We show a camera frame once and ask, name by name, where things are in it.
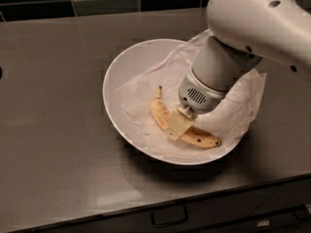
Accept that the black drawer handle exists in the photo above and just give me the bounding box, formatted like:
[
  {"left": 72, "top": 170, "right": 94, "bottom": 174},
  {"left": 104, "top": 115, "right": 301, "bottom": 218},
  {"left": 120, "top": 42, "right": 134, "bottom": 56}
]
[{"left": 151, "top": 206, "right": 189, "bottom": 228}]

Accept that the white bowl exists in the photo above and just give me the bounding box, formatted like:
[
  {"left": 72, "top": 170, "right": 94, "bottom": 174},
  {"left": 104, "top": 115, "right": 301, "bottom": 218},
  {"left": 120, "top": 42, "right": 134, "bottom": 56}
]
[{"left": 103, "top": 39, "right": 249, "bottom": 165}]

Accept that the white crumpled paper sheet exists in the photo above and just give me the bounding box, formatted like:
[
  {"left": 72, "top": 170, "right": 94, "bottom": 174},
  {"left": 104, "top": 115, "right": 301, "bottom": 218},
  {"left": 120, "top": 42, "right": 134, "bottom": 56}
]
[{"left": 114, "top": 31, "right": 266, "bottom": 164}]

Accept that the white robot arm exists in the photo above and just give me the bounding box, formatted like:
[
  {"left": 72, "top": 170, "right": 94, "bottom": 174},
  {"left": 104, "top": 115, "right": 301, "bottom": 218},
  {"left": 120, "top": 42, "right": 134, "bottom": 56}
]
[{"left": 166, "top": 0, "right": 311, "bottom": 140}]

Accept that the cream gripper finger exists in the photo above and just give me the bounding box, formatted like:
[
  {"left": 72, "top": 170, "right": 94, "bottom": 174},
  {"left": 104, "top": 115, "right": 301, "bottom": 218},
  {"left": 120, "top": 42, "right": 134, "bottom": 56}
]
[{"left": 165, "top": 106, "right": 196, "bottom": 141}]

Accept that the black handle at right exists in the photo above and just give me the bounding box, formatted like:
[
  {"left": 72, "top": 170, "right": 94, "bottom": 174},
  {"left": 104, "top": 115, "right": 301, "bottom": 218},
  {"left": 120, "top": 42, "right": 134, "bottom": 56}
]
[{"left": 294, "top": 208, "right": 311, "bottom": 221}]

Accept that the yellow spotted banana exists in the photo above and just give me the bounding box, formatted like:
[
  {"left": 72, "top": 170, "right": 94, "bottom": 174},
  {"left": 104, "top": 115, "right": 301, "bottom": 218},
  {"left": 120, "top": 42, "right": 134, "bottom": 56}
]
[{"left": 151, "top": 85, "right": 222, "bottom": 149}]

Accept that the dark cabinet drawer front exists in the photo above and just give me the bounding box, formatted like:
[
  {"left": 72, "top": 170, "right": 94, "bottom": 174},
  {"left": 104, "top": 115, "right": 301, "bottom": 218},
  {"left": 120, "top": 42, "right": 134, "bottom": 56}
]
[{"left": 31, "top": 177, "right": 311, "bottom": 233}]

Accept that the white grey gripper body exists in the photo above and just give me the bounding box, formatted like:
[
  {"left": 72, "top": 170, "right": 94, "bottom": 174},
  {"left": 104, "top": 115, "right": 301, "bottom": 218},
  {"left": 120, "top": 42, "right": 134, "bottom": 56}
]
[{"left": 178, "top": 69, "right": 225, "bottom": 115}]

